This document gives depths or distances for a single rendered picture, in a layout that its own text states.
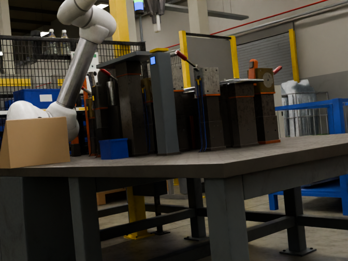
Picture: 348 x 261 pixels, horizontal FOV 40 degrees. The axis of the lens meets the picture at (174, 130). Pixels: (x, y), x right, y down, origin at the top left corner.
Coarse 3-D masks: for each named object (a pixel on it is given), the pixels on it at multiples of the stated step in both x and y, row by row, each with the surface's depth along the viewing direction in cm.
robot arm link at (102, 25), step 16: (96, 16) 244; (80, 32) 249; (96, 32) 247; (112, 32) 255; (80, 48) 250; (96, 48) 255; (80, 64) 251; (64, 80) 254; (80, 80) 254; (64, 96) 253; (48, 112) 253; (64, 112) 252
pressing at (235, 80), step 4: (224, 80) 211; (228, 80) 208; (232, 80) 207; (236, 80) 206; (240, 80) 206; (244, 80) 206; (248, 80) 208; (252, 80) 209; (256, 80) 211; (260, 80) 213; (220, 84) 224; (188, 88) 231; (192, 88) 228; (184, 92) 247; (188, 92) 252; (192, 92) 254
